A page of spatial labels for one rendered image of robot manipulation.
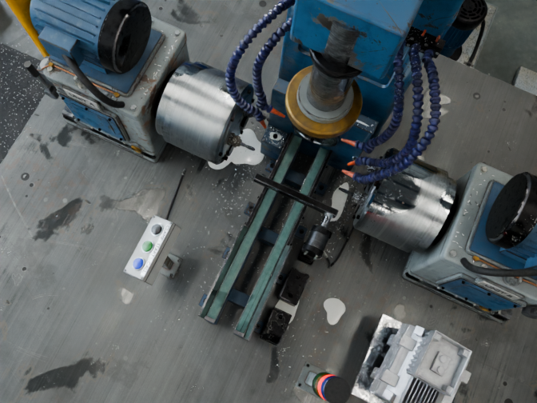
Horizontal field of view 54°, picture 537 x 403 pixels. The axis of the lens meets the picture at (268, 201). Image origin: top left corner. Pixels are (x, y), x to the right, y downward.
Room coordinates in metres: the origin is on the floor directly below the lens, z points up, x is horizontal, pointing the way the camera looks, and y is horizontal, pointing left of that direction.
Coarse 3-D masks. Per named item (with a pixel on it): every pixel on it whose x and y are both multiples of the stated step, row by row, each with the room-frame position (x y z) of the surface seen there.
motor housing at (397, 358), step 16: (416, 336) 0.11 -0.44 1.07; (400, 352) 0.06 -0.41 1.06; (384, 368) 0.01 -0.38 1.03; (400, 368) 0.02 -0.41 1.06; (384, 384) -0.03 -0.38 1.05; (400, 384) -0.02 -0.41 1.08; (416, 384) -0.01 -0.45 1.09; (384, 400) -0.07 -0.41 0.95; (400, 400) -0.05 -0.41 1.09; (416, 400) -0.05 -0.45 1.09; (432, 400) -0.04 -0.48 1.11; (448, 400) -0.03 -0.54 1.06
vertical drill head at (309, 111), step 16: (336, 32) 0.54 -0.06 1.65; (352, 32) 0.53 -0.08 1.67; (336, 48) 0.54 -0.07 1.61; (352, 48) 0.54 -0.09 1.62; (336, 64) 0.53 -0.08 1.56; (304, 80) 0.60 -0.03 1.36; (320, 80) 0.54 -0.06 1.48; (336, 80) 0.53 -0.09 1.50; (352, 80) 0.56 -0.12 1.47; (288, 96) 0.57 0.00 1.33; (304, 96) 0.56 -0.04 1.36; (320, 96) 0.54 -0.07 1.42; (336, 96) 0.54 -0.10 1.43; (352, 96) 0.59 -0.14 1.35; (288, 112) 0.53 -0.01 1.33; (304, 112) 0.53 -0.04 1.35; (320, 112) 0.53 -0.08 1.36; (336, 112) 0.54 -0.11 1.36; (352, 112) 0.56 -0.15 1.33; (304, 128) 0.50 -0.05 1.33; (320, 128) 0.50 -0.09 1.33; (336, 128) 0.51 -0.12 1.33
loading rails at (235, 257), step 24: (288, 144) 0.62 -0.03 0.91; (288, 168) 0.55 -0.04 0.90; (312, 168) 0.55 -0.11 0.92; (264, 192) 0.45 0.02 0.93; (312, 192) 0.48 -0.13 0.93; (264, 216) 0.38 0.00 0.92; (288, 216) 0.39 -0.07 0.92; (240, 240) 0.29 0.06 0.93; (264, 240) 0.32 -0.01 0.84; (288, 240) 0.32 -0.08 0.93; (240, 264) 0.22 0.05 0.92; (216, 288) 0.14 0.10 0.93; (264, 288) 0.17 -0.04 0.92; (216, 312) 0.08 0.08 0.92; (240, 336) 0.02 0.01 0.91
